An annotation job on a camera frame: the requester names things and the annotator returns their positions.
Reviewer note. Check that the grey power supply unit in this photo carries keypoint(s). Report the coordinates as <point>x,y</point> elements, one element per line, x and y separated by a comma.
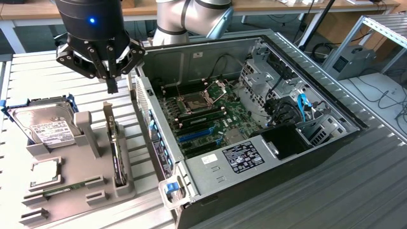
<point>222,167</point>

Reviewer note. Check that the green RAM stick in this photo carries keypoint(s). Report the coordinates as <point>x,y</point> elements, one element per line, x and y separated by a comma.
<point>58,190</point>

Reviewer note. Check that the blue case latch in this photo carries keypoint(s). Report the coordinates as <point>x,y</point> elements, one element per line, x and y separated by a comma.
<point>172,187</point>

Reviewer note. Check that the green motherboard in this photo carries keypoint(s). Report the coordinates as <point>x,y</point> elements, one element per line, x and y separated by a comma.
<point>210,133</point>

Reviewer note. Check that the blue disk carrier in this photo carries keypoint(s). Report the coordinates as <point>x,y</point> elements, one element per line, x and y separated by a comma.
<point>69,101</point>

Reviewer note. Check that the installed RAM stick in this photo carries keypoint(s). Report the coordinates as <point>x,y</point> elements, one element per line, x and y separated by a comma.
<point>201,118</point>

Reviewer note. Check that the blue expansion slot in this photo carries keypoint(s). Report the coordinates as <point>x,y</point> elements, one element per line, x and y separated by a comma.
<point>196,134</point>

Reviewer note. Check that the grey control box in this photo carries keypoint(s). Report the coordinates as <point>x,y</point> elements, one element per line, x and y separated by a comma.
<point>350,60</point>

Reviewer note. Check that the open black PC case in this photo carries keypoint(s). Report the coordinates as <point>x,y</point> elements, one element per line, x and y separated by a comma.
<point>254,167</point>

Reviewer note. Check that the silver hard disk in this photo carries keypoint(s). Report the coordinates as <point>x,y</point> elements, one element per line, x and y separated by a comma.
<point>45,124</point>

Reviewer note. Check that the silver CPU chip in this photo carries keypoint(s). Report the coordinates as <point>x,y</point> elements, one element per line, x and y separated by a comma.
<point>45,174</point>

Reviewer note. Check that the metal socket cover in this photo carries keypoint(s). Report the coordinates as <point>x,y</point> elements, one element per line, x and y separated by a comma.
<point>220,89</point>

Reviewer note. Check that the CPU socket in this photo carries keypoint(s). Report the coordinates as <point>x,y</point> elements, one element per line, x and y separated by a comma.
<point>193,104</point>

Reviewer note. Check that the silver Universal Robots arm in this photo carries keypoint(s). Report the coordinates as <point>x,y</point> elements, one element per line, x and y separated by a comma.
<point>185,21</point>

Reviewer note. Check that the graphics card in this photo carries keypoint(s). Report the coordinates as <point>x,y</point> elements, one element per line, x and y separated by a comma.
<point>117,143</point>

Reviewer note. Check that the grey parts rack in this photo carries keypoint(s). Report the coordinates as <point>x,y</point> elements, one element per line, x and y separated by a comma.
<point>80,167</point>

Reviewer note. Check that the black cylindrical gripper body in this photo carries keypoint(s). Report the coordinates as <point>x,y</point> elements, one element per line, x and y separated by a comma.
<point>92,28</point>

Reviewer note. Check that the wooden desk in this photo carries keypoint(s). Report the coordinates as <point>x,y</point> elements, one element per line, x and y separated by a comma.
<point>31,12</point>

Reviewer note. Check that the aluminium frame shelf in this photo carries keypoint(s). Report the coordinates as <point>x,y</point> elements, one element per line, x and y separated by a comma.
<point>382,26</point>

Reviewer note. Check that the metal disk bay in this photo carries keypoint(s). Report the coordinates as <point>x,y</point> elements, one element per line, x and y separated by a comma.
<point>321,130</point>

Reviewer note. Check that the grey drive cage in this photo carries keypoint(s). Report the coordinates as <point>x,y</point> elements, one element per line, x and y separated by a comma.
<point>254,88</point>

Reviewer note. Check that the black stand pole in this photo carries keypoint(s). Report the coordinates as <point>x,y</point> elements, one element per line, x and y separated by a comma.
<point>316,23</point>

